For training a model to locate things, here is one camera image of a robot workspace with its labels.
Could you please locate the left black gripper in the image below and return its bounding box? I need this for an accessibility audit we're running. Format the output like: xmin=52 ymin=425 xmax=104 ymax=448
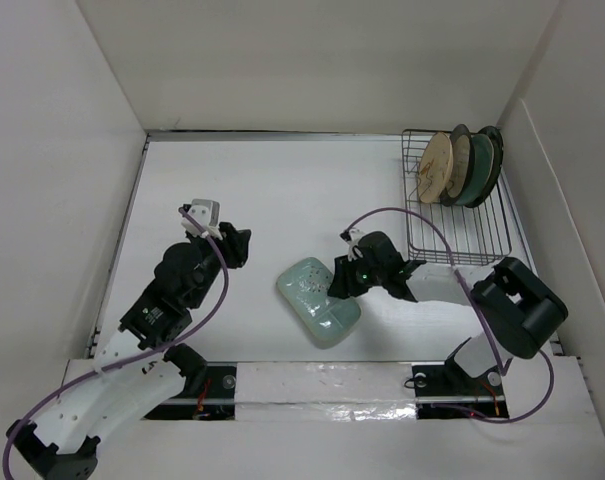
xmin=187 ymin=221 xmax=249 ymax=308

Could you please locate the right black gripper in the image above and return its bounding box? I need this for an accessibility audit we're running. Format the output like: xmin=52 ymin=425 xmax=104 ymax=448
xmin=327 ymin=251 xmax=386 ymax=300

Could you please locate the green rectangular divided plate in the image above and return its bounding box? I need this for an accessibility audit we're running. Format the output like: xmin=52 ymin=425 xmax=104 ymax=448
xmin=276 ymin=257 xmax=362 ymax=348

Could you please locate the tan floral round plate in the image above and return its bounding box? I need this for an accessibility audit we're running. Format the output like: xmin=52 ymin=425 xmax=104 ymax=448
xmin=417 ymin=132 xmax=453 ymax=204

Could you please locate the grey rimmed cream plate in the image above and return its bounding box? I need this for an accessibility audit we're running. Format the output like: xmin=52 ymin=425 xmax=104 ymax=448
xmin=440 ymin=124 xmax=473 ymax=206

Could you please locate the light blue floral plate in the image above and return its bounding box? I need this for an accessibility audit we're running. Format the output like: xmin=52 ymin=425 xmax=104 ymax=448
xmin=456 ymin=133 xmax=494 ymax=206

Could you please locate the dark patterned rim plate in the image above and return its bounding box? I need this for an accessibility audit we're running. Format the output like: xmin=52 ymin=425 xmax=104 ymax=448
xmin=468 ymin=125 xmax=504 ymax=208

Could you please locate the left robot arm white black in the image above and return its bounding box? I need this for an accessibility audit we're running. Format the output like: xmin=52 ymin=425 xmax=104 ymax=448
xmin=2 ymin=222 xmax=251 ymax=479

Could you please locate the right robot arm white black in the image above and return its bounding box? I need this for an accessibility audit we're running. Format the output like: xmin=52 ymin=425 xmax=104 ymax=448
xmin=328 ymin=228 xmax=568 ymax=393

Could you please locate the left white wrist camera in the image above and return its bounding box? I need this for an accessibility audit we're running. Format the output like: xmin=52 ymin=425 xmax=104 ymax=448
xmin=178 ymin=199 xmax=222 ymax=241

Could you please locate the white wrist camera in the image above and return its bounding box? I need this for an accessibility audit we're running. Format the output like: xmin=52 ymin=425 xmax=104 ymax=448
xmin=340 ymin=227 xmax=366 ymax=261
xmin=178 ymin=199 xmax=222 ymax=241

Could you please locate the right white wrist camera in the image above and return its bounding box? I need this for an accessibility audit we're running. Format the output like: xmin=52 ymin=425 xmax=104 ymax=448
xmin=340 ymin=227 xmax=366 ymax=261

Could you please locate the metal wire dish rack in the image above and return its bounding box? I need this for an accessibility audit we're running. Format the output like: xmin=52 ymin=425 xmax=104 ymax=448
xmin=401 ymin=129 xmax=514 ymax=266

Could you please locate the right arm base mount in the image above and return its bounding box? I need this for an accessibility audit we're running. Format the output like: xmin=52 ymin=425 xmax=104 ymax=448
xmin=404 ymin=363 xmax=510 ymax=420

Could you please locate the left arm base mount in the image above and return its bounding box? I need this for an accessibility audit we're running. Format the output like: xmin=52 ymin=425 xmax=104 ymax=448
xmin=144 ymin=363 xmax=237 ymax=421

